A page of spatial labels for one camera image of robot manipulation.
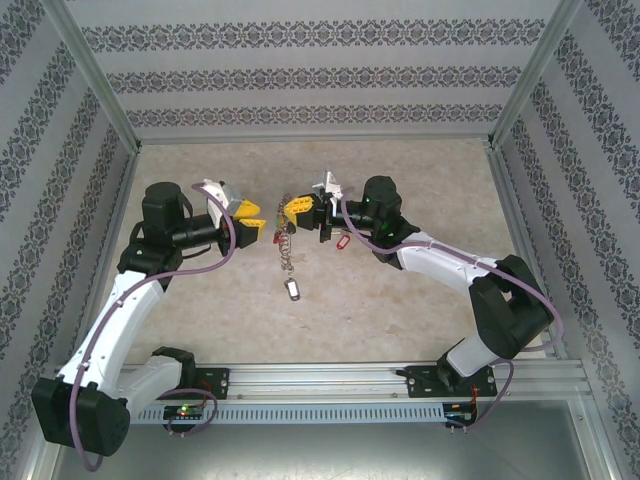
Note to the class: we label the key with black tag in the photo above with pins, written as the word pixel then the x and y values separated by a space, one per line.
pixel 293 289

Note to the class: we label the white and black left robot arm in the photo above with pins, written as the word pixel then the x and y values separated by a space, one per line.
pixel 120 320

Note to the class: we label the aluminium table back rail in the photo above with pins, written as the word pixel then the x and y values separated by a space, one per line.
pixel 315 141

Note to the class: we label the aluminium frame post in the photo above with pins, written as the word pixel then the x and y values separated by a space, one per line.
pixel 534 75
pixel 96 75

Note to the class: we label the small circuit board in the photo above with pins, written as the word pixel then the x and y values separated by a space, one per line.
pixel 182 411
pixel 460 417

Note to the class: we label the aluminium table side rail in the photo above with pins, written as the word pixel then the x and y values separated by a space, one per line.
pixel 510 200

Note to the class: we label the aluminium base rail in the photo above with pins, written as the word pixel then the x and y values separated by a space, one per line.
pixel 320 380

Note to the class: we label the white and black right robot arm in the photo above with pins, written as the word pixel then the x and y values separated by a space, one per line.
pixel 435 265

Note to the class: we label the grey metal front tray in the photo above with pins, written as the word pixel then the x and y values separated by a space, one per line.
pixel 320 450

